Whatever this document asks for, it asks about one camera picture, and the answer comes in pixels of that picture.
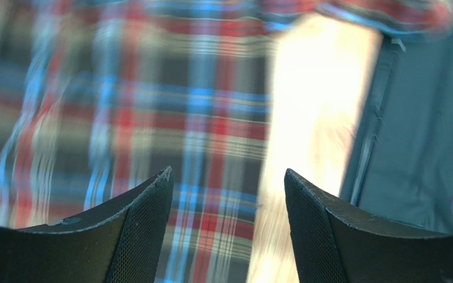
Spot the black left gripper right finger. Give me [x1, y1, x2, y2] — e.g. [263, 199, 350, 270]
[284, 169, 453, 282]

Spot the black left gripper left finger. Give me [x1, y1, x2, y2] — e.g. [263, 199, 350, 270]
[0, 167, 173, 283]

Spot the brown blue red plaid shirt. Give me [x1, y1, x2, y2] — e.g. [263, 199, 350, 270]
[0, 1, 453, 282]

